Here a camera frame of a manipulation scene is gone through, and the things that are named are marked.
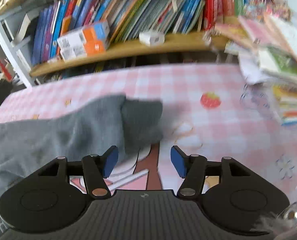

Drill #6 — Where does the pink checked table mat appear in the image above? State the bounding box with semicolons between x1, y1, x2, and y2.
0;64;297;205

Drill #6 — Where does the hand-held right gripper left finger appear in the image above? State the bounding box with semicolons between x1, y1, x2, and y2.
37;145;119;200

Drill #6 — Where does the row of colourful books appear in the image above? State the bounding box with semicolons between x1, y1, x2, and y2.
31;0;281;65

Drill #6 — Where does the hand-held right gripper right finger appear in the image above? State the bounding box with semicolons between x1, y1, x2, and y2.
170;145;251;200

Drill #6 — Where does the pile of papers and booklets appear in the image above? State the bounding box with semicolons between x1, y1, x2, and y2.
215;12;297;127

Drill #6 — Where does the orange and white box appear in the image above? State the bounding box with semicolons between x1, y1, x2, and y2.
60;40;108;61
57;21;111;48

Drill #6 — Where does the wooden bookshelf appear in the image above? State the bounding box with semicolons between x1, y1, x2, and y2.
0;0;239;85

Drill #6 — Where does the shiny silver ornament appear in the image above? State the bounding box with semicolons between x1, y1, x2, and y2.
281;201;297;224

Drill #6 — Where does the grey sweater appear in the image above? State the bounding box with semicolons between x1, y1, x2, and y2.
0;94;164;235

